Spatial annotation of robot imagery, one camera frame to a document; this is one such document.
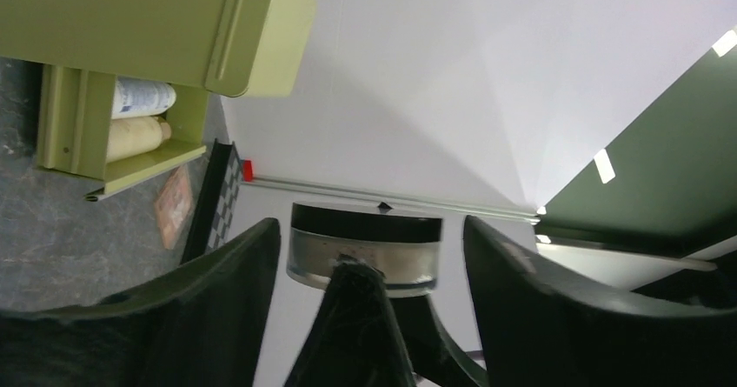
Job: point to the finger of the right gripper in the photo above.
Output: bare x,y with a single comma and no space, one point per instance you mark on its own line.
355,339
434,354

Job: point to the black white checkerboard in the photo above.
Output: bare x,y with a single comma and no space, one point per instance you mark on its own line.
215,204

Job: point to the round powder jar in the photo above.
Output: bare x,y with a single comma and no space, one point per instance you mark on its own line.
403,245

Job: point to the white plastic bottle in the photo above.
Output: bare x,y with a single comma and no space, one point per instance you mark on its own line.
141,98

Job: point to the green metal drawer box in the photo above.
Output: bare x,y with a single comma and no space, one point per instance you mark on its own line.
200,48

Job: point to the pink eyeshadow palette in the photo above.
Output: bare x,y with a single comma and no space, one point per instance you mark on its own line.
173,206

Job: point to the red blue blocks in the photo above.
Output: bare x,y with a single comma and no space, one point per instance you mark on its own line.
247,171

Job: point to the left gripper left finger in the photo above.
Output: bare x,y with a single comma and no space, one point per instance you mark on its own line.
201,324

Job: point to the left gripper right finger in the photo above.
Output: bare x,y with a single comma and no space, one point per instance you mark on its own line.
542,324

